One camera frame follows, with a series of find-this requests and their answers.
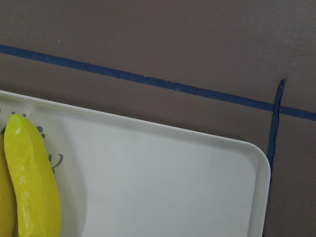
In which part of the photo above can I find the yellow banana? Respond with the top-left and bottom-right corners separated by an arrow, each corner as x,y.
0,136 -> 17,237
4,114 -> 62,237

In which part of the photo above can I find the white rectangular bear plate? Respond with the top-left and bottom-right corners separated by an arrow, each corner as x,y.
0,91 -> 270,237

